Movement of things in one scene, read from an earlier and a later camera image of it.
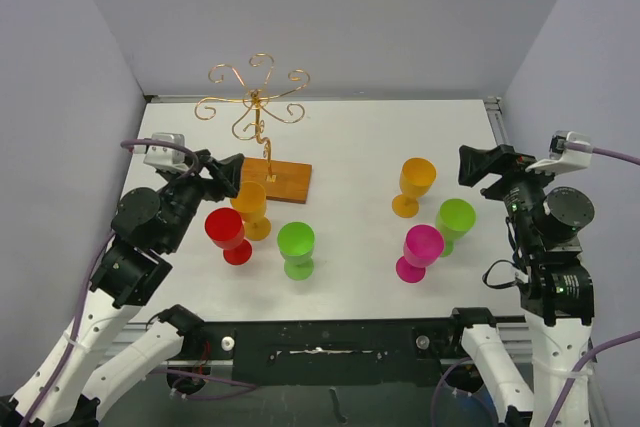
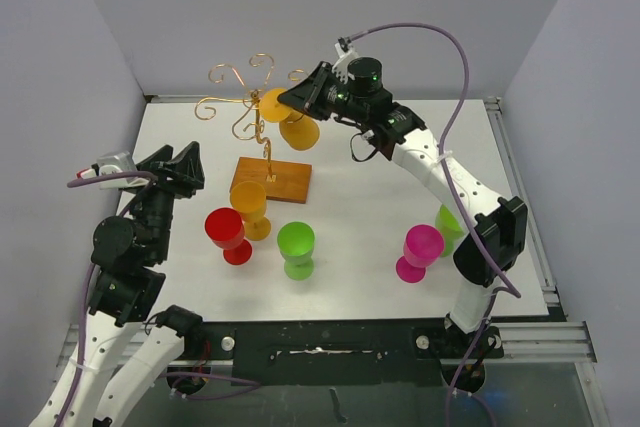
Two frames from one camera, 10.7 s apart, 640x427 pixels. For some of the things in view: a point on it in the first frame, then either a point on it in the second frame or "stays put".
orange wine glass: x=250 y=204 stays put
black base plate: x=330 y=353 stays put
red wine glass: x=226 y=229 stays put
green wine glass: x=296 y=241 stays put
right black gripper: x=475 y=162 -> x=308 y=95
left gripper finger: x=228 y=173 -> x=185 y=171
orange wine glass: x=417 y=176 -> x=298 y=131
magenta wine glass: x=423 y=245 stays put
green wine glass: x=454 y=219 stays put
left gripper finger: x=233 y=165 -> x=156 y=162
